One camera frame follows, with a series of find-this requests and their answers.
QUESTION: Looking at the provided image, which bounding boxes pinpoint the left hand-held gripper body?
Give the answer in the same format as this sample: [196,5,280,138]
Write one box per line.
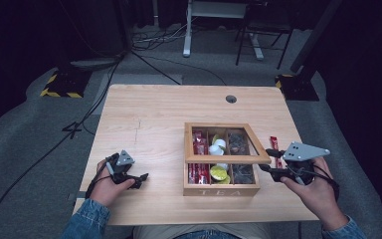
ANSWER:
[105,149,136,184]

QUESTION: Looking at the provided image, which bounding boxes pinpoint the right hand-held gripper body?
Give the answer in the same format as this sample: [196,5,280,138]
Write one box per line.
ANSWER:
[278,141,331,185]

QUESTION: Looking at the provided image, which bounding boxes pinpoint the red stick packet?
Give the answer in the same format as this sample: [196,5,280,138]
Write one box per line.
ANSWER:
[270,135,284,169]

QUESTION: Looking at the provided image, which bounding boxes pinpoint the wooden glass box lid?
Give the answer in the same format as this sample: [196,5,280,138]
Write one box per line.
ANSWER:
[183,121,273,165]

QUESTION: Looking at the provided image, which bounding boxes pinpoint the wooden tea box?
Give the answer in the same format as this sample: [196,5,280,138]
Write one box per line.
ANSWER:
[182,122,262,197]

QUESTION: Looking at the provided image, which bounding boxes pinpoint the person's left hand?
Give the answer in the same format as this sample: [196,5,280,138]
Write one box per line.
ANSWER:
[90,159,136,208]

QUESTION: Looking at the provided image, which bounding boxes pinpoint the person's right hand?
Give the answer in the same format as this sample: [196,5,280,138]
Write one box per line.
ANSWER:
[280,157,349,232]

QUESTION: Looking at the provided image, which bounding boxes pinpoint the pile of dark tea bags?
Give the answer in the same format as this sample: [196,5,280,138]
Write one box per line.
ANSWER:
[228,132,256,185]

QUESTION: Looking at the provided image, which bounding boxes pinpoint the grey tape strip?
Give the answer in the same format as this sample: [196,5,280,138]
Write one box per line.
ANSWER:
[68,191,88,201]

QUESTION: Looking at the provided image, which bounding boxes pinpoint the person's beige shirt torso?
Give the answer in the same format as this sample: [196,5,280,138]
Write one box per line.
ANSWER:
[132,223,272,239]

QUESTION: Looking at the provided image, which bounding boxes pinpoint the black stand base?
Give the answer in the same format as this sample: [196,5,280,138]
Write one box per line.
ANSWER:
[275,73,320,102]

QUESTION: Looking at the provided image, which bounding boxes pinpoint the stack of red packets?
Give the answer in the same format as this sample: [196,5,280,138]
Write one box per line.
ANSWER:
[188,129,211,185]

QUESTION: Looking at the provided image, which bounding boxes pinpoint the person's blue jeans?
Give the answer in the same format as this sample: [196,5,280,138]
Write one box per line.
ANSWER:
[175,230,241,239]

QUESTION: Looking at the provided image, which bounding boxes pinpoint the hazard striped stand base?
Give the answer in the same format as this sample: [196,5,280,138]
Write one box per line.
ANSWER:
[40,68,93,100]

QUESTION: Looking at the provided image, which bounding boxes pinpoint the grey round stand foot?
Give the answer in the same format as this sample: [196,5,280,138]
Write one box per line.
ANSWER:
[70,58,122,72]

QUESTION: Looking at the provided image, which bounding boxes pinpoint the dark slanted stand pole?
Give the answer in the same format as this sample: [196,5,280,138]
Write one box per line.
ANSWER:
[289,0,343,75]

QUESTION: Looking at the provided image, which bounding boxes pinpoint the black chair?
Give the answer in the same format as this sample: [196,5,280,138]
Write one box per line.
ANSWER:
[235,0,296,70]

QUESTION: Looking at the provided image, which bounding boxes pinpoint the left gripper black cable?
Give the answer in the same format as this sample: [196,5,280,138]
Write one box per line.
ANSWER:
[85,153,121,200]

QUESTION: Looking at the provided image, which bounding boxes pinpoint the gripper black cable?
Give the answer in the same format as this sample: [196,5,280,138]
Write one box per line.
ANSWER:
[85,153,121,200]
[286,163,341,202]

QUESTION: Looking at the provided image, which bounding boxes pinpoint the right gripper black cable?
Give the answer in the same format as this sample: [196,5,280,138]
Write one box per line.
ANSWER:
[286,163,341,202]

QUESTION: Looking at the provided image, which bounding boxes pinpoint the long black floor cable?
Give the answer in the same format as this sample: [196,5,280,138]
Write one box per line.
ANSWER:
[0,61,122,233]

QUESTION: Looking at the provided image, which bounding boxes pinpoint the bundle of floor cables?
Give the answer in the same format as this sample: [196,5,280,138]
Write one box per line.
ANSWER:
[132,24,188,52]

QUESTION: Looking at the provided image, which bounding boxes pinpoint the white desk frame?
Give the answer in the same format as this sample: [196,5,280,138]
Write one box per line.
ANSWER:
[182,0,265,61]

